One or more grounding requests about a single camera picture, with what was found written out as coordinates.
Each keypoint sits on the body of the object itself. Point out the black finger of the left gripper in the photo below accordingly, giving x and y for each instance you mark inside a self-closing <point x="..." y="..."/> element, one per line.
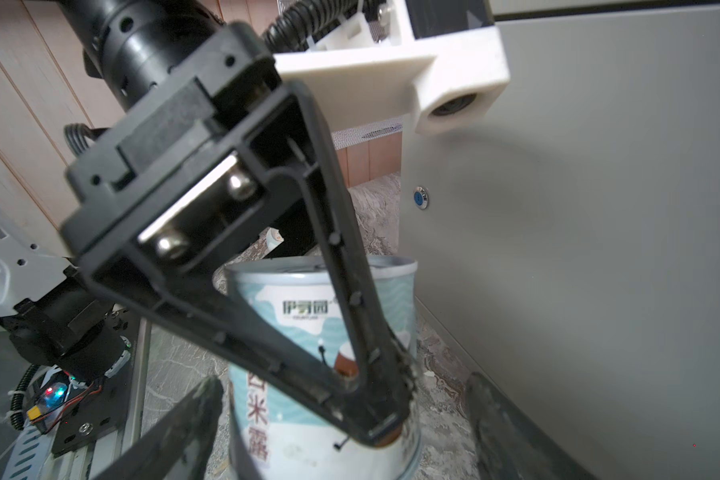
<point x="187" y="303"/>

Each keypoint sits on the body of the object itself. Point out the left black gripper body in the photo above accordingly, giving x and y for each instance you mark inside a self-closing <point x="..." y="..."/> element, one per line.
<point x="194" y="93"/>

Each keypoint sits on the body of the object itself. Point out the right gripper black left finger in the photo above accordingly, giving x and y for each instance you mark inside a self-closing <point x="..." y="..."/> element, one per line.
<point x="180" y="444"/>

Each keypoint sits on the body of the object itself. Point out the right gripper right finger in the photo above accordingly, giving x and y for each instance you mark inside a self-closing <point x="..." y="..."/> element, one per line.
<point x="508" y="444"/>

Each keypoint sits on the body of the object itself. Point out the teal label pull-tab can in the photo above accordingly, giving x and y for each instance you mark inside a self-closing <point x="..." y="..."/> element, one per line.
<point x="322" y="371"/>

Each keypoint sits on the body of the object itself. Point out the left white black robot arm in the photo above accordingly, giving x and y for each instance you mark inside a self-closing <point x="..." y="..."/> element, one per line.
<point x="42" y="292"/>

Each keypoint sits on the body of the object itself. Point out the grey metal cabinet box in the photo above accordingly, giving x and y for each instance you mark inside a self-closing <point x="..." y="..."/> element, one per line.
<point x="569" y="242"/>

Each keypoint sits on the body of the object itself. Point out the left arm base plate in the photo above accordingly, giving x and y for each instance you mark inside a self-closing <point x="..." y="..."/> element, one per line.
<point x="99" y="355"/>

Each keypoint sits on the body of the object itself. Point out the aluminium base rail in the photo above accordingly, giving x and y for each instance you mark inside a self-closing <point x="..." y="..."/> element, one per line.
<point x="91" y="428"/>

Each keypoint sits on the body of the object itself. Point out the white wire mesh shelf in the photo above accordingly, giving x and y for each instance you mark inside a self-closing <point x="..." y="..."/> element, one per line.
<point x="356" y="135"/>

